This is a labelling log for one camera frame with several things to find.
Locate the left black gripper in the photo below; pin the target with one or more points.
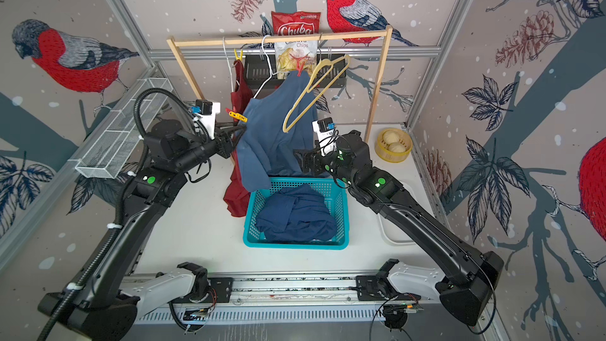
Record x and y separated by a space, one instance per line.
224 142

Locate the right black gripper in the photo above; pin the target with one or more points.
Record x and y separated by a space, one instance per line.
315 157

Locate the yellow clothespin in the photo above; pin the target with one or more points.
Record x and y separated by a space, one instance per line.
239 55
241 118

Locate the yellow plastic hanger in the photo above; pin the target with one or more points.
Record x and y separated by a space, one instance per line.
323 70

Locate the slate blue t-shirt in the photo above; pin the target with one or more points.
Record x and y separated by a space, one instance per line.
264 150

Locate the navy printed t-shirt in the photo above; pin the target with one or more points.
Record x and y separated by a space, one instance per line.
296 215

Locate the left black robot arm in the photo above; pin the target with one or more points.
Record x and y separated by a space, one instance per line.
93 303

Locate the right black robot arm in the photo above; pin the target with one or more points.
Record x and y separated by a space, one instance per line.
470 276

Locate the teal plastic basket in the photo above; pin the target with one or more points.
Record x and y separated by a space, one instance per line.
335 199

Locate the dark red t-shirt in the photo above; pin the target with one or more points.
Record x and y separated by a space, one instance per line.
236 196

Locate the yellow chips bag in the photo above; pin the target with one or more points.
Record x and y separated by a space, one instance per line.
285 51

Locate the red Chuba snack bag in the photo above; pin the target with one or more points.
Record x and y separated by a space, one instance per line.
298 23

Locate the white plastic tray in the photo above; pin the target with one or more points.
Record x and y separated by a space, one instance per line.
392 234

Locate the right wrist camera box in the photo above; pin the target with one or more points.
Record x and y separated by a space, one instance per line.
326 133

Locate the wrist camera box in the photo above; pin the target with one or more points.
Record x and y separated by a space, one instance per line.
204 117
326 133

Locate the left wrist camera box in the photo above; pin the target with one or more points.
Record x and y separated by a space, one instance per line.
204 117

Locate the black wall basket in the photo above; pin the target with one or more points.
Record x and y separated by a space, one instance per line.
257 72

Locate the white wire shelf basket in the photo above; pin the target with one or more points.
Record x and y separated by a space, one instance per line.
111 150

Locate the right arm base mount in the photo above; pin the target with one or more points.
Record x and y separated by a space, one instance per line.
374 289

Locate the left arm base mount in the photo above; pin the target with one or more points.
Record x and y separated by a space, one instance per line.
211 290

